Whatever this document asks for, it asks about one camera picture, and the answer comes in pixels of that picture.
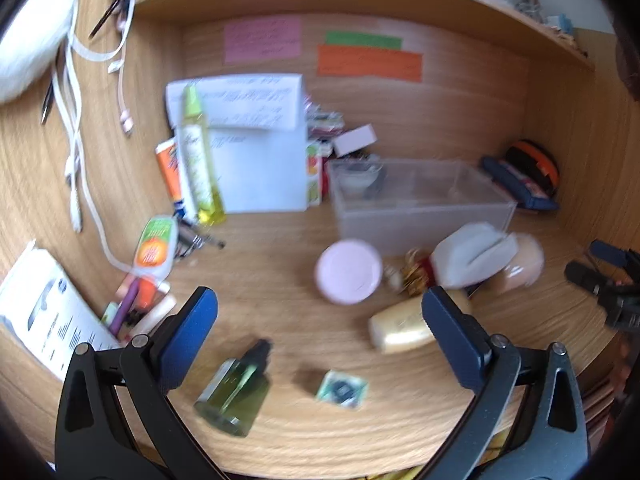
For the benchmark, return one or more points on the green glass bottle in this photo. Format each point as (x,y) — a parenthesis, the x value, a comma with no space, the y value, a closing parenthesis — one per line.
(235,390)

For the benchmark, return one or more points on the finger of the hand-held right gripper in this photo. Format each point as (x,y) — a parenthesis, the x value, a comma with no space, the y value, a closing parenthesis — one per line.
(587,277)
(607,254)

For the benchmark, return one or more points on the wooden desktop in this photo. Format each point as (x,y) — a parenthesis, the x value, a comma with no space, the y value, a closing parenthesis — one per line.
(270,280)

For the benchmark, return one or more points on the yellow-green spray bottle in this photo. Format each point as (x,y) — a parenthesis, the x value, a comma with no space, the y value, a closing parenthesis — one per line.
(199,160)

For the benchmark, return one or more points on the clear plastic storage bin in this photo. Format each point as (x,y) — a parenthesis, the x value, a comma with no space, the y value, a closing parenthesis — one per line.
(425,205)

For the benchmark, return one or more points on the bunch of coloured pens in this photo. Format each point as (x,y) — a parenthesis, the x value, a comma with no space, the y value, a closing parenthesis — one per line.
(137,302)

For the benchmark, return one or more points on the orange white tube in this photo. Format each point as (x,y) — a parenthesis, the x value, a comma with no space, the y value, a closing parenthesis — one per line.
(170,170)

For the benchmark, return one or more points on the black orange zip case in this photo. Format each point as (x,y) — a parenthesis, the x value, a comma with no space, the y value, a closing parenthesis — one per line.
(537,162)

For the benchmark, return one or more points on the beige sponge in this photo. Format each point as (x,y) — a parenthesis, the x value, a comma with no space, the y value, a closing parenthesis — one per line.
(527,265)

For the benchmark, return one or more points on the colourful dotted carton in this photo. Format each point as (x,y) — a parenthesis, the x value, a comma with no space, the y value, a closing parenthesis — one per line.
(314,175)

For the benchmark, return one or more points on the white printed leaflet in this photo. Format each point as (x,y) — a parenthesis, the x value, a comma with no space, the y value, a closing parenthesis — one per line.
(45,310)

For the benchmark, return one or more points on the black pen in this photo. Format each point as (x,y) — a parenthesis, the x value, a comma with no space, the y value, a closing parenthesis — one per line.
(107,12)

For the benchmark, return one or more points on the green paper note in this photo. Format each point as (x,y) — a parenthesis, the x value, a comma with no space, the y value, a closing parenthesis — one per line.
(362,40)

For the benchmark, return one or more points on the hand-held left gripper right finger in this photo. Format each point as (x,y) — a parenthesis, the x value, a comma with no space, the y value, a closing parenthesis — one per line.
(450,340)

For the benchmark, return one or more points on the small white box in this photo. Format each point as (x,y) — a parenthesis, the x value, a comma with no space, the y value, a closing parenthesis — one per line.
(355,139)

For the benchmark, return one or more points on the clear glass jar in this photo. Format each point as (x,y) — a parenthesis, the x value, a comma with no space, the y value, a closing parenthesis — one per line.
(530,0)

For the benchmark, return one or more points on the cream sunscreen bottle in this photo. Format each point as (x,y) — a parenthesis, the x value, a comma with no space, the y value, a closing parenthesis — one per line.
(400,327)

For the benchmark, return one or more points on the white cloth bag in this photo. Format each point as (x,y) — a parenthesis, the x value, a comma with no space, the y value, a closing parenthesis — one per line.
(30,25)

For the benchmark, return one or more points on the stack of booklets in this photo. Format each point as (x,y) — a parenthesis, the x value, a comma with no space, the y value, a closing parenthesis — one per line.
(322,120)

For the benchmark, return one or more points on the small blue razor packet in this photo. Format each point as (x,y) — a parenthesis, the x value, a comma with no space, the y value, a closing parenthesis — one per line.
(342,389)

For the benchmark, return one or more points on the green orange sanitizer bottle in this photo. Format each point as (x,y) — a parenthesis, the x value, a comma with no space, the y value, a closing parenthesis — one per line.
(155,247)

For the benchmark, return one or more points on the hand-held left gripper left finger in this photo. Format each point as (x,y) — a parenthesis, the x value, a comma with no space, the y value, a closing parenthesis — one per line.
(192,330)

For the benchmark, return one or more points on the white tissue packet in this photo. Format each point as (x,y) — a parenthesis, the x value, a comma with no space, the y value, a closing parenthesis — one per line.
(470,260)

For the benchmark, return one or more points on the orange paper note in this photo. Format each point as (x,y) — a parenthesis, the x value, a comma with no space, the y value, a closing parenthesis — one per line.
(367,62)

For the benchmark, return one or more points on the blue patchwork pouch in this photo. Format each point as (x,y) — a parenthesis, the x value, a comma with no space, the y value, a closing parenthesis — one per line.
(520,187)

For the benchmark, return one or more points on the metal binder clips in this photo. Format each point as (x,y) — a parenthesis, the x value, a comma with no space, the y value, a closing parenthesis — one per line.
(197,240)

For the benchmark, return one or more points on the pink paper note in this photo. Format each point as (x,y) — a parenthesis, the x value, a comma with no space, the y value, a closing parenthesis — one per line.
(262,37)

